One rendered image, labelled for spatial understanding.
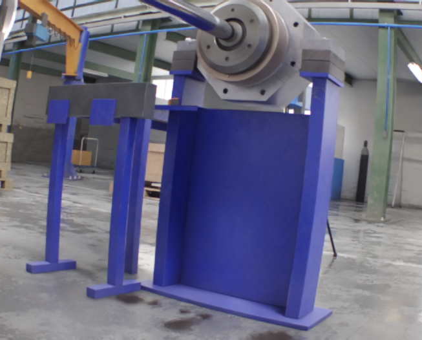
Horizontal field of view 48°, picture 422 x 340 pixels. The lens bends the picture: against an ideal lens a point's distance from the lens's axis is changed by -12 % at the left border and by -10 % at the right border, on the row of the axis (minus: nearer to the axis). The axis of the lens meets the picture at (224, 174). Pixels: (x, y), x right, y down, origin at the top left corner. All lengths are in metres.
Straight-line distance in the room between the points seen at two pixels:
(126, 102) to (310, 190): 0.79
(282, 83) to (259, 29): 0.24
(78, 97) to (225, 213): 0.82
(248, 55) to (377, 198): 6.05
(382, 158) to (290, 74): 5.87
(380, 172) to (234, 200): 5.72
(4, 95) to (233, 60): 4.57
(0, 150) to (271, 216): 4.52
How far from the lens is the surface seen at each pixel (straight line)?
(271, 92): 2.05
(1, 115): 6.24
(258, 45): 1.95
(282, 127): 2.15
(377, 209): 7.83
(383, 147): 7.84
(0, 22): 2.11
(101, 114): 2.16
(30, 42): 7.90
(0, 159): 6.22
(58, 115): 2.37
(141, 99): 2.04
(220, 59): 2.01
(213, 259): 2.30
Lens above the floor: 0.58
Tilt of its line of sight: 1 degrees down
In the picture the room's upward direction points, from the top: 6 degrees clockwise
